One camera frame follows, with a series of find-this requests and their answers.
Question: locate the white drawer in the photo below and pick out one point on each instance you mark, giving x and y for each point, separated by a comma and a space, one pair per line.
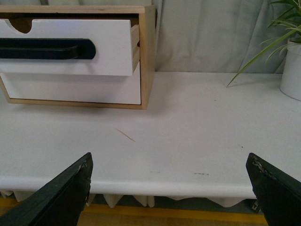
115, 42
76, 88

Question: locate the white plant pot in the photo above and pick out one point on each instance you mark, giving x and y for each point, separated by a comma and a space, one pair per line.
291, 79

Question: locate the white bottom drawer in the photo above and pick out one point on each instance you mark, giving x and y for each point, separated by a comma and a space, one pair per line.
76, 88

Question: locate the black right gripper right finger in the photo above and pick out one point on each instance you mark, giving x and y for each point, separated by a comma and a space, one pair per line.
277, 193

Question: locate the wooden drawer cabinet frame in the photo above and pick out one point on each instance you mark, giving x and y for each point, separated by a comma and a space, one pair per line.
144, 17

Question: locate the grey curtain backdrop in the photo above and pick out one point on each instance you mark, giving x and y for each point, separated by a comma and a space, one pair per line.
213, 36

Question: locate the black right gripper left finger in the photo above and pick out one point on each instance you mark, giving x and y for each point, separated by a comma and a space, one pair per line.
59, 202

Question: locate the black drawer handle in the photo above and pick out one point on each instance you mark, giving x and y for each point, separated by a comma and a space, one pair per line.
46, 49

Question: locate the white table skirt cloth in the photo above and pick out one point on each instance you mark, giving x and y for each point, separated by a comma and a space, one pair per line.
186, 203

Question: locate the white top drawer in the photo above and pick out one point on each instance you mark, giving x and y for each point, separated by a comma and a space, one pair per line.
115, 42

